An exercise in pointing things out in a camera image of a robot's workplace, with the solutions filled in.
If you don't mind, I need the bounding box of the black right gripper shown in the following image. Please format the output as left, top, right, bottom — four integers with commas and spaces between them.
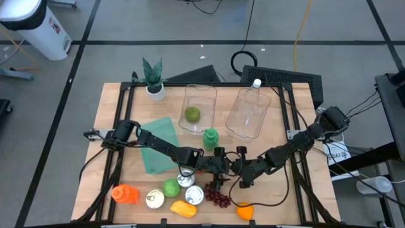
232, 158, 270, 190

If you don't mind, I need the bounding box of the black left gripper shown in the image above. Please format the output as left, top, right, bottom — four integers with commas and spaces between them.
202, 155, 232, 191

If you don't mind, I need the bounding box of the red grape bunch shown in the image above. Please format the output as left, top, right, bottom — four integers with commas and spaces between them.
202, 182, 232, 209

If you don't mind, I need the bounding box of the green plastic squeeze bottle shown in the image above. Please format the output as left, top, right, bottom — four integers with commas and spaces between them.
202, 127, 220, 152

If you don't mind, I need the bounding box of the yellow orange mango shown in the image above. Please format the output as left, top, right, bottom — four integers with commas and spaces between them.
170, 199, 198, 219

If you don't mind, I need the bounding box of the green apple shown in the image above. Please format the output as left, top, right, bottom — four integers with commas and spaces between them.
162, 179, 182, 198

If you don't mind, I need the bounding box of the orange plastic squeeze bottle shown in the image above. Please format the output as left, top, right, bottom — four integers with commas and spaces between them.
110, 184, 140, 206

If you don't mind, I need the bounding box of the clear bottle with white cap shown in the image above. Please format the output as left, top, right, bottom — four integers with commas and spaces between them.
245, 78, 263, 102

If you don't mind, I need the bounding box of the orange fruit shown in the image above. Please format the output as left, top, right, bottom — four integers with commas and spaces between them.
236, 201, 255, 222

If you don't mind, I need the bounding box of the clear plastic bin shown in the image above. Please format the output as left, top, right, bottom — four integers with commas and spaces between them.
178, 84, 218, 136
225, 85, 273, 140

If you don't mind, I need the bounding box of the tin can red blue label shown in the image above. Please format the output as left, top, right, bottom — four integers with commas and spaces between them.
145, 189, 166, 210

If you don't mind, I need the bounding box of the teal plastic bin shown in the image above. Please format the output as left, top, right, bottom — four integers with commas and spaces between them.
136, 116, 182, 175

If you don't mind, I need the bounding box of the white printed box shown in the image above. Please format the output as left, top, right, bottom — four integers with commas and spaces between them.
323, 139, 361, 182

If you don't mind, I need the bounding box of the black flat panel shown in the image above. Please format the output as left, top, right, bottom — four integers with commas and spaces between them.
166, 65, 222, 84

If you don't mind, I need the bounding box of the small potted green plant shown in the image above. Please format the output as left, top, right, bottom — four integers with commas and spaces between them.
132, 56, 167, 102

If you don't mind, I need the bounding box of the black side desk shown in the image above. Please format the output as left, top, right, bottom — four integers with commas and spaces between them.
375, 69, 405, 161

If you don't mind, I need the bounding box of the black caster base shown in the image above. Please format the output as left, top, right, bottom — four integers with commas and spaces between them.
0, 98, 13, 123

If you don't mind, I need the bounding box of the grey metal cart base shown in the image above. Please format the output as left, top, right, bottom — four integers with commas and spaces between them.
0, 66, 35, 82
47, 0, 78, 10

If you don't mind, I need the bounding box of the white trash bin black bag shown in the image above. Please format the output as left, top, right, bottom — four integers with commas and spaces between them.
0, 0, 73, 61

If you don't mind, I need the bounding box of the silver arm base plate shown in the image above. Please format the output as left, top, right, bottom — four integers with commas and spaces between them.
286, 129, 306, 140
87, 128, 110, 140

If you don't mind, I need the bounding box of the black metal table frame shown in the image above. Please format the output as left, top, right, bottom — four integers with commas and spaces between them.
71, 81, 341, 228

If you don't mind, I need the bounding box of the black coiled cable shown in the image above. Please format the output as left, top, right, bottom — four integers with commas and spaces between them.
230, 0, 259, 77

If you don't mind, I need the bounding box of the yellow cable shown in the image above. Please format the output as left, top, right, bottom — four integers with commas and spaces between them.
0, 30, 42, 71
292, 0, 313, 72

